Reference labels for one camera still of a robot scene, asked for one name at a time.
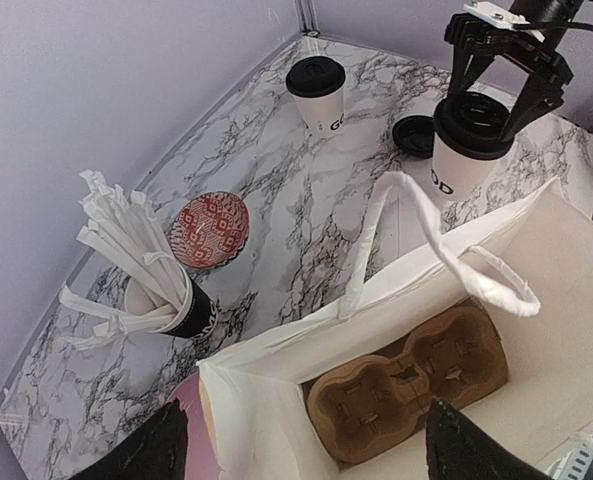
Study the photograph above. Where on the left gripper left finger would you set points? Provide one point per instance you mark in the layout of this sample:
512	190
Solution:
156	450

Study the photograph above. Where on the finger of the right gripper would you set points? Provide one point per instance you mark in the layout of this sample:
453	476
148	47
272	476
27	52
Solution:
467	68
538	97

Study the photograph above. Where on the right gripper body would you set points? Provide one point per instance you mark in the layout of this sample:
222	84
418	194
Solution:
543	62

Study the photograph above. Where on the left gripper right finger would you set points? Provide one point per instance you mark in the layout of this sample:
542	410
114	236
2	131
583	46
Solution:
456	448

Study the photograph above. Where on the cardboard cup carrier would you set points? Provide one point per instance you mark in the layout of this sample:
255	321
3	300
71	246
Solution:
375	402

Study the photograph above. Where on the white paper coffee cup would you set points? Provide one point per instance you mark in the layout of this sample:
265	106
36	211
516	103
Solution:
324	115

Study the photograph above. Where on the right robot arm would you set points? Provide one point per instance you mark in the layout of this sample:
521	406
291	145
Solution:
552	18

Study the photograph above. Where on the pink plate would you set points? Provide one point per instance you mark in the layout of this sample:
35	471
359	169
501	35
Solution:
201	462

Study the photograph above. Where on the black cup holding straws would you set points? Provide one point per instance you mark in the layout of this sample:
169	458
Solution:
196	319

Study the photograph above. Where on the red patterned bowl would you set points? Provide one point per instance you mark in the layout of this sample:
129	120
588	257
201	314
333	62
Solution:
210	231

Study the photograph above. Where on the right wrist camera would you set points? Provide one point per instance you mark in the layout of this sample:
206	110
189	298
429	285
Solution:
485	27

